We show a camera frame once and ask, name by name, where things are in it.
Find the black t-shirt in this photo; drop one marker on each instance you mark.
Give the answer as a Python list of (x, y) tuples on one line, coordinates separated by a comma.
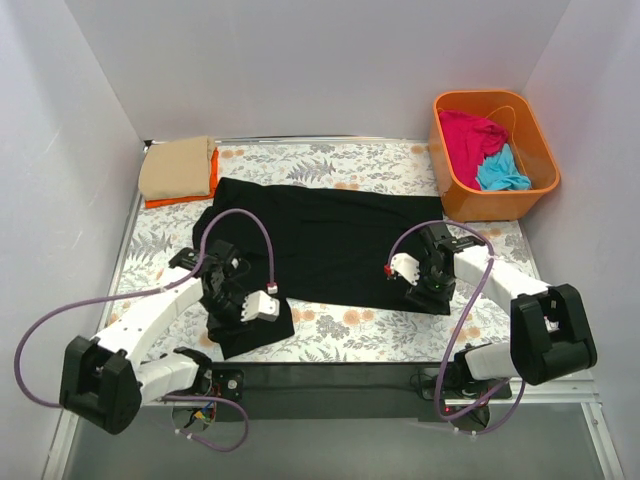
[(320, 245)]

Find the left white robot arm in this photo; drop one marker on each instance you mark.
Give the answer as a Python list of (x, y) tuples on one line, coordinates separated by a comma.
[(106, 379)]

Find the turquoise t-shirt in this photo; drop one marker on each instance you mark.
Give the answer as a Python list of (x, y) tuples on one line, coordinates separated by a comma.
[(499, 172)]

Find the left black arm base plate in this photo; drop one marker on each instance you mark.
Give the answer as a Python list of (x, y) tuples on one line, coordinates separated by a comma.
[(224, 383)]

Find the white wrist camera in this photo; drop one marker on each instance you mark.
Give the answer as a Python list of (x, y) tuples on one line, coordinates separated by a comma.
[(403, 265), (259, 305)]

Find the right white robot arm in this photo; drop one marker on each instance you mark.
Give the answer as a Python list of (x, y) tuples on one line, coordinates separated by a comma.
[(549, 333)]

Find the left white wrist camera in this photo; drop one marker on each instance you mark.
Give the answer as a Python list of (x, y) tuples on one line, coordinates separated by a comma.
[(259, 305)]

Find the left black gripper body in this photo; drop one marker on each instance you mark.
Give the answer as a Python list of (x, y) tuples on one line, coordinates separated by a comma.
[(230, 310)]

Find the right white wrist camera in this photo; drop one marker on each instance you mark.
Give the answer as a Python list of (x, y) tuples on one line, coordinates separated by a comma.
[(403, 265)]

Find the pink t-shirt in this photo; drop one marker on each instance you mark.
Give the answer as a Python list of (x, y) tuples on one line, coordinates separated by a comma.
[(470, 140)]

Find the orange folded t-shirt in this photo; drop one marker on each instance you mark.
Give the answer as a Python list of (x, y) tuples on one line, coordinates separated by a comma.
[(213, 182)]

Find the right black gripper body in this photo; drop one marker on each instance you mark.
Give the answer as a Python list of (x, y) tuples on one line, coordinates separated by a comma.
[(426, 292)]

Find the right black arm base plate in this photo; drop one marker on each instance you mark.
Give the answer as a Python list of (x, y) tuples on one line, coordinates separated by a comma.
[(430, 385)]

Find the beige folded t-shirt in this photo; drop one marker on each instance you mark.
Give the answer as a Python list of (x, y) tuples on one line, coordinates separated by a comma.
[(177, 169)]

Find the orange plastic basket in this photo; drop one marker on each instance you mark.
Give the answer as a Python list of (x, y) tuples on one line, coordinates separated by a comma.
[(531, 152)]

